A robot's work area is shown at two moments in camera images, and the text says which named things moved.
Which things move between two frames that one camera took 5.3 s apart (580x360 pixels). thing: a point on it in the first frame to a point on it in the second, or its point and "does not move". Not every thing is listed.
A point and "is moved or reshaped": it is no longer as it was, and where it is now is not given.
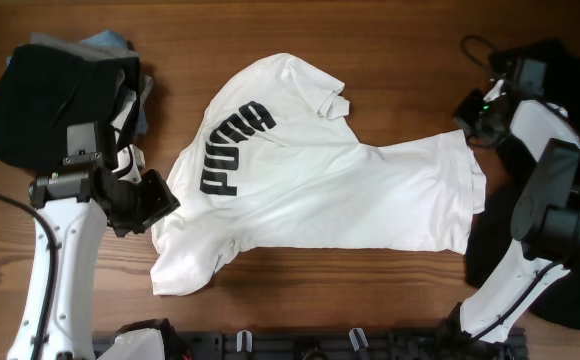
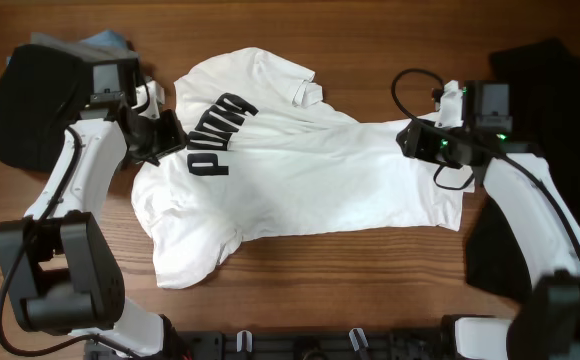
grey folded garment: (129, 80) does not move
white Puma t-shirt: (268, 166) is moved or reshaped
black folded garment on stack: (40, 90) does not move
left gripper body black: (144, 203) to (159, 136)
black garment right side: (578, 297) does not move
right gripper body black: (480, 114) to (430, 146)
